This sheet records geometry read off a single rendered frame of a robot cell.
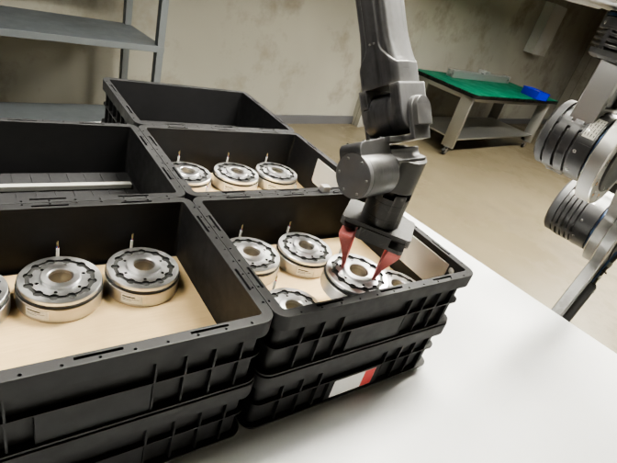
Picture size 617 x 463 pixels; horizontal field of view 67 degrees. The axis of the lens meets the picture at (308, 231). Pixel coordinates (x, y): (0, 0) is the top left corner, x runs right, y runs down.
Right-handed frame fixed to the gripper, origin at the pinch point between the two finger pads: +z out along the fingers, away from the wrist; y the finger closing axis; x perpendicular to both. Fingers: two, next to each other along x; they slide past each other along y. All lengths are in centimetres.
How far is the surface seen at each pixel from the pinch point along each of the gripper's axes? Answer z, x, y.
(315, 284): 9.5, 4.5, -6.0
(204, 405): 10.9, -25.5, -11.4
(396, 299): 0.4, -3.5, 6.6
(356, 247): 10.0, 22.5, -1.9
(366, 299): -1.0, -8.2, 2.4
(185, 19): 27, 252, -172
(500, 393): 22.2, 12.4, 34.2
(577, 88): 44, 855, 234
